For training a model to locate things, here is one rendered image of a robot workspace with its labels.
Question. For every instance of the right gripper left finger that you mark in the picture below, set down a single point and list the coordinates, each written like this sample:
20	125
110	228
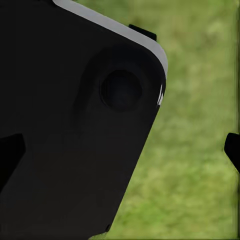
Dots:
12	149

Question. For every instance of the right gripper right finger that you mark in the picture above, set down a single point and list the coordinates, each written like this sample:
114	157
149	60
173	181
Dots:
232	149

